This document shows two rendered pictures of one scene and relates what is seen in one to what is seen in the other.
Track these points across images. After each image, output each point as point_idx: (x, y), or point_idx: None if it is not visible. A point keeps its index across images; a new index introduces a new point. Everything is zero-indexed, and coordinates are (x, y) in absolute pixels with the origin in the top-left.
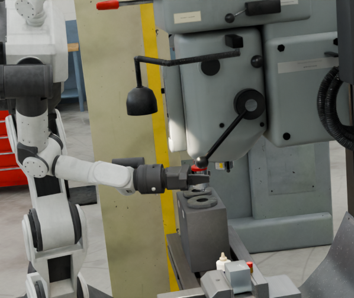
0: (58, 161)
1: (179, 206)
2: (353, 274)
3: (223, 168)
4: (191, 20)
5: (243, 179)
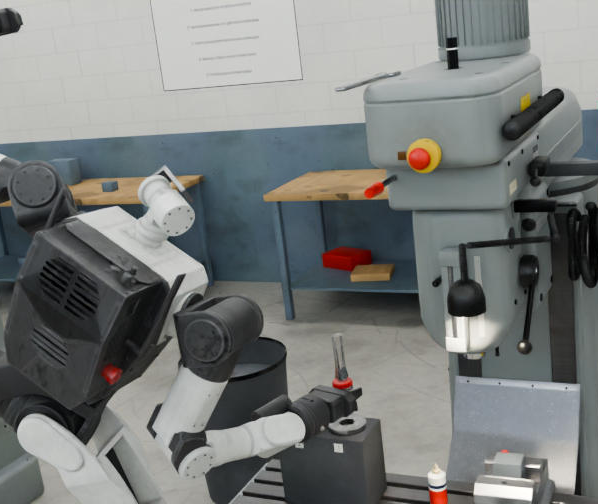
0: (210, 442)
1: (298, 447)
2: (524, 428)
3: (484, 355)
4: (514, 189)
5: None
